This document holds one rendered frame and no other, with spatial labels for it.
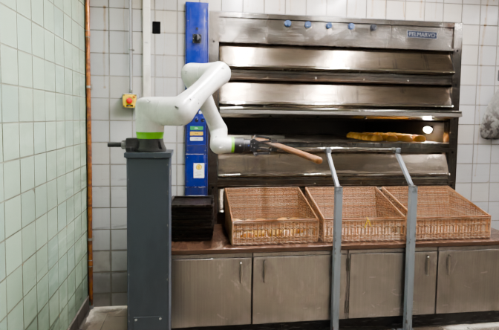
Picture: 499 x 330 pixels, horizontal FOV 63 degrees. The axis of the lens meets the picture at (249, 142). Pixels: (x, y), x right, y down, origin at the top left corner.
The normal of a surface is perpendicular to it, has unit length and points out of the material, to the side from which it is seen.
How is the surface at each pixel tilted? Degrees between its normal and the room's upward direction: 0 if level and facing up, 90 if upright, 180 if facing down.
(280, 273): 90
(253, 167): 70
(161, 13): 90
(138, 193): 90
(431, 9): 90
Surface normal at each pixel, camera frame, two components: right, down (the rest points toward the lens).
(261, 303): 0.14, 0.07
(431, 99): 0.13, -0.28
